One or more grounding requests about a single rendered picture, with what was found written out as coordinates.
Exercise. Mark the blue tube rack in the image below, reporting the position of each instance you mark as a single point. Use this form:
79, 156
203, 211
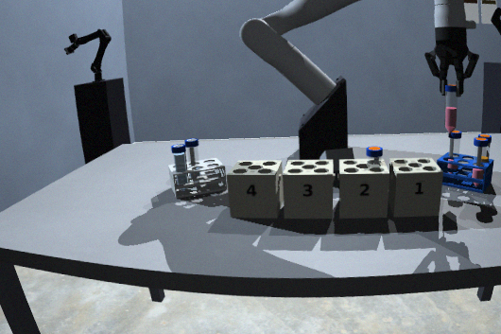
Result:
451, 179

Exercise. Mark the white tube rack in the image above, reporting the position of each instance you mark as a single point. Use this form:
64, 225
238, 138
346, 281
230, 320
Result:
201, 187

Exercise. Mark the white bucket adapter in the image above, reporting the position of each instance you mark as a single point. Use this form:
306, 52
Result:
308, 191
363, 189
255, 189
414, 188

